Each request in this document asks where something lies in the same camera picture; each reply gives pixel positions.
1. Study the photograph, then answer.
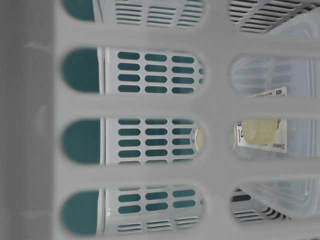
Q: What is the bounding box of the white plastic shopping basket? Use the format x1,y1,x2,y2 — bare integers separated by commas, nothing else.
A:
0,0,320,240

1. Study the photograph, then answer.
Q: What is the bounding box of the cellophane tape in clear package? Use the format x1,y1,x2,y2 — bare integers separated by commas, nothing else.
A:
190,127,205,153

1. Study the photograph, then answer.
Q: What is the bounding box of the clear plastic food container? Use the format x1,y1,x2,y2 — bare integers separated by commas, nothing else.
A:
231,8,320,219

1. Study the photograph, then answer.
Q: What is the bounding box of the white printed container label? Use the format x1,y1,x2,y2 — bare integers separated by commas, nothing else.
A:
234,87,289,154

